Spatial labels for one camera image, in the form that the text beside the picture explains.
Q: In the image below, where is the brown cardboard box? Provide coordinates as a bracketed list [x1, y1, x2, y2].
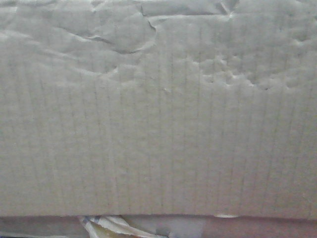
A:
[0, 0, 317, 220]

